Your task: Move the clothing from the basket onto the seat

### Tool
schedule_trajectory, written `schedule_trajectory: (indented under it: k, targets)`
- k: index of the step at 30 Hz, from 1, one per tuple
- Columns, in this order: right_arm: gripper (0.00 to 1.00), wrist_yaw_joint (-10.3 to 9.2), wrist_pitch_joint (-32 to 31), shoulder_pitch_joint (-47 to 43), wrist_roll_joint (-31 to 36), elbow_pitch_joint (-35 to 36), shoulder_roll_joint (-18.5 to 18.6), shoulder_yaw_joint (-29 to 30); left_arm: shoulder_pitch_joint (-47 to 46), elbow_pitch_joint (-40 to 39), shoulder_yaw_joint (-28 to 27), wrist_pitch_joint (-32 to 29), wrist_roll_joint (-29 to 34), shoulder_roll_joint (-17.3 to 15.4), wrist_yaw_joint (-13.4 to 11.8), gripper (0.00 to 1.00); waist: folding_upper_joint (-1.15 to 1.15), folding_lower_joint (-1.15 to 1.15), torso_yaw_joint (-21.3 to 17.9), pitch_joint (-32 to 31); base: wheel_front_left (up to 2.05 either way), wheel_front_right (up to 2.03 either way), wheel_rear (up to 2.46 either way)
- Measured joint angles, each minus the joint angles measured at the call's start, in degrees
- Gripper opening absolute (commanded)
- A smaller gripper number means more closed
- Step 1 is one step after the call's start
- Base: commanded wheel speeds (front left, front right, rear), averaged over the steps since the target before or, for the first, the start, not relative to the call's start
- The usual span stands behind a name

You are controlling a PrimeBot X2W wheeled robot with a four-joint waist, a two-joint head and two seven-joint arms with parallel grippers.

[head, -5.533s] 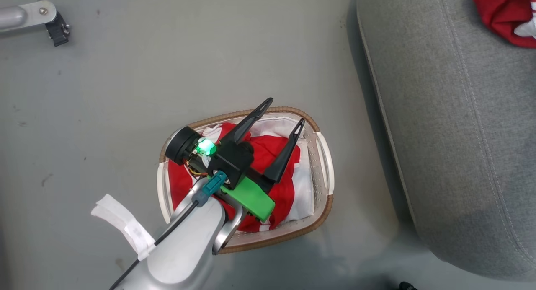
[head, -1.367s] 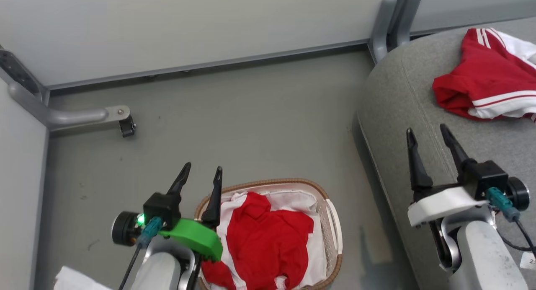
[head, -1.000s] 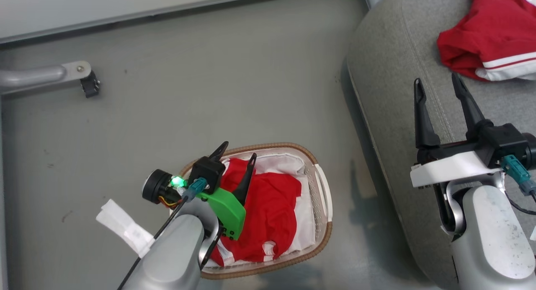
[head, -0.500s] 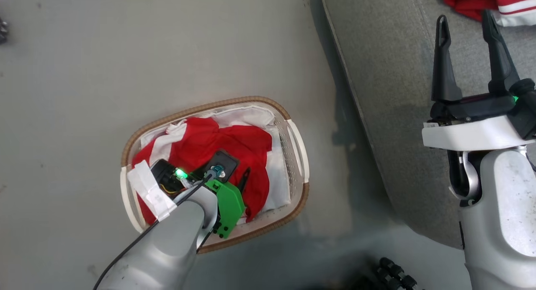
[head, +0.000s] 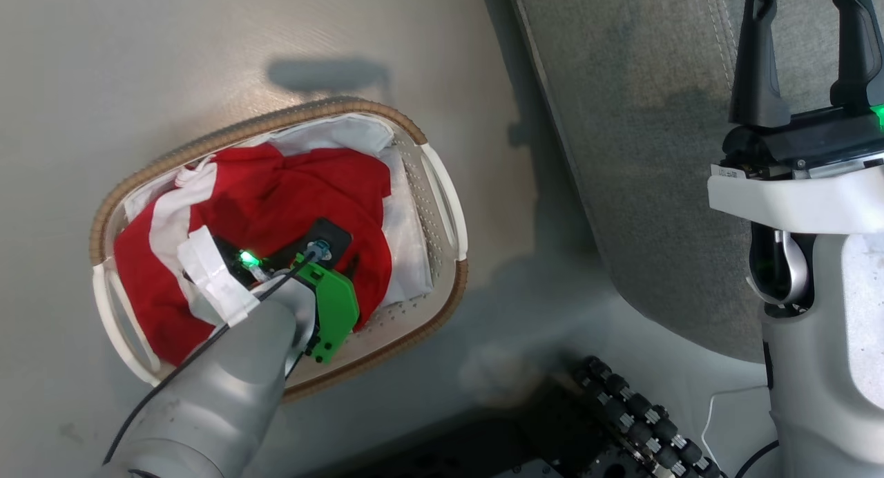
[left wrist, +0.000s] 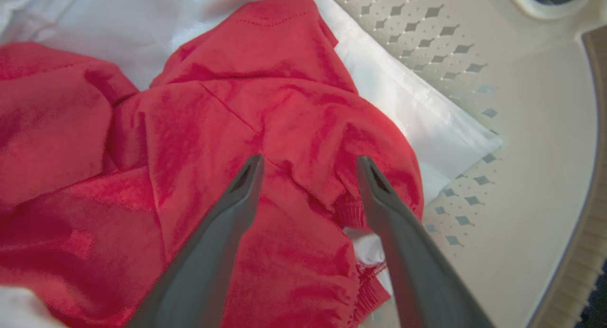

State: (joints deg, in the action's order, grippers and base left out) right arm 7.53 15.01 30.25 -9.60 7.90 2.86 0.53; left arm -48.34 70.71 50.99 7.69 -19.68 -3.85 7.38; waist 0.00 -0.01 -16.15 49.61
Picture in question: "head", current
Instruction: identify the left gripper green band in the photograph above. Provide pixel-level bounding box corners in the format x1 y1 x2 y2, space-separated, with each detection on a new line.
213 218 361 365

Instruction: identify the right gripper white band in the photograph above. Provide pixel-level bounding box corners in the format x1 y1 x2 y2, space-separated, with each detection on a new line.
707 0 884 235

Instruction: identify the red and white jersey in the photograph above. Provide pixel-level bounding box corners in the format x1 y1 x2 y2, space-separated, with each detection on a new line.
113 143 394 367

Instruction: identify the red and white cloth garment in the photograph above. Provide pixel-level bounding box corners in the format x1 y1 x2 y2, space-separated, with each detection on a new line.
124 113 437 310

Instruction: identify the grey fabric sofa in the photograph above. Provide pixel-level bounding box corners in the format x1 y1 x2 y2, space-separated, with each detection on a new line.
506 0 884 365

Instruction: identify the white laundry basket brown rim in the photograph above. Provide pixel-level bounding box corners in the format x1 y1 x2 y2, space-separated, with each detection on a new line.
88 97 470 404

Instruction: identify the black roller omni wheel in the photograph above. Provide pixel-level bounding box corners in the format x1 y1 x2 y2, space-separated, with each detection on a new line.
572 355 727 478

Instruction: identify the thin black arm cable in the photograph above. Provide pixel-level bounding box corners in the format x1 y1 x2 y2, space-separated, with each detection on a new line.
102 247 329 466

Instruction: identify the thin white cable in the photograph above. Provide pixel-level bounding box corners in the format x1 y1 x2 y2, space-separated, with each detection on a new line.
700 387 769 459

